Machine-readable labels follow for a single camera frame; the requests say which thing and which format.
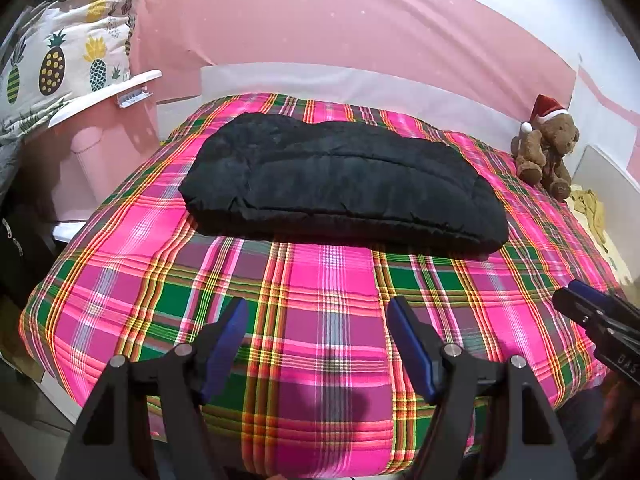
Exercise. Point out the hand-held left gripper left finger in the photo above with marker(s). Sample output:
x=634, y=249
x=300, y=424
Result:
x=227, y=345

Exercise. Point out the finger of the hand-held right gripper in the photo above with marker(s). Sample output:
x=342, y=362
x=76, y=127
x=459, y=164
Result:
x=575, y=307
x=595, y=295

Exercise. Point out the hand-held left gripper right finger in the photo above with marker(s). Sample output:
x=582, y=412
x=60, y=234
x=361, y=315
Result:
x=410, y=345

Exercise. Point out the black puffer jacket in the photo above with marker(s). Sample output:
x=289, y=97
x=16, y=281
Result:
x=340, y=185

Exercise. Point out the pale yellow bed sheet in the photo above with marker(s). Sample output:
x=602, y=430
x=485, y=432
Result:
x=617, y=260

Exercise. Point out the yellow cloth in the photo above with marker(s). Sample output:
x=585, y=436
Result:
x=592, y=210

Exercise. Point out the pink green plaid blanket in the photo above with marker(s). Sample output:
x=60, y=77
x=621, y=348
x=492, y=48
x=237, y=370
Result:
x=310, y=310

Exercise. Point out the white panel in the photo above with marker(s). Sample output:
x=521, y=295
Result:
x=610, y=170

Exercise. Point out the brown teddy bear santa hat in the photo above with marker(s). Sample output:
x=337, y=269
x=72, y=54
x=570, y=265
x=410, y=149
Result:
x=547, y=150

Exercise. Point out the black bag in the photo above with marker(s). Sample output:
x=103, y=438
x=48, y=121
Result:
x=20, y=255

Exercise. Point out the small white rack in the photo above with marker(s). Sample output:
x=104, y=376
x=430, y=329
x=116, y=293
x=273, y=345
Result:
x=132, y=97

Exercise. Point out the pineapple print cloth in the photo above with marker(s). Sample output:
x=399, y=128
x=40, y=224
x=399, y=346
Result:
x=60, y=60

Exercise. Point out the pink wall sheet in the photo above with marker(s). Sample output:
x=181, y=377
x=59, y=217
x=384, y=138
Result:
x=350, y=20

